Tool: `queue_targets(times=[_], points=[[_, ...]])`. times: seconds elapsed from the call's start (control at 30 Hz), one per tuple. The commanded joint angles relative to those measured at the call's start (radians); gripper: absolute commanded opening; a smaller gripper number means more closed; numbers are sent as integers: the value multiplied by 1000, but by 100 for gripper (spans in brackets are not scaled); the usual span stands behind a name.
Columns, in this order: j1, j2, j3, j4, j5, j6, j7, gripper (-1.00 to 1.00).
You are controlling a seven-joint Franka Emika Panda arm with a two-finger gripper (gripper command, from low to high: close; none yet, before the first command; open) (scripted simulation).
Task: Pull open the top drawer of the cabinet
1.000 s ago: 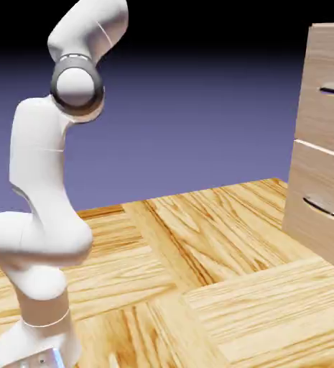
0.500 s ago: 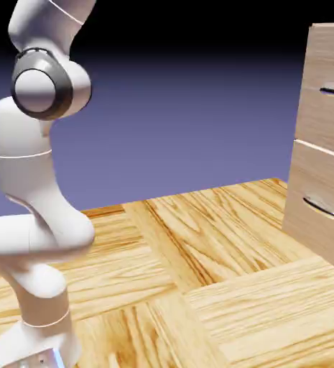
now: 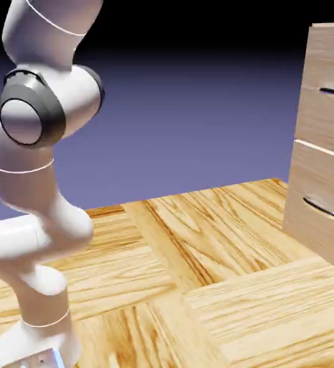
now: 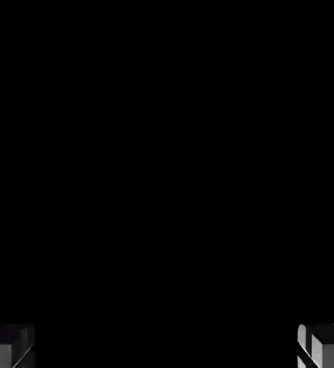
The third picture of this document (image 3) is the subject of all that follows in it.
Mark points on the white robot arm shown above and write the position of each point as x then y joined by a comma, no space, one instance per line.
43,109

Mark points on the light wood drawer front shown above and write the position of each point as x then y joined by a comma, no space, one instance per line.
307,230
324,120

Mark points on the light wood cabinet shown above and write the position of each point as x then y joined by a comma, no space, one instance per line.
321,57

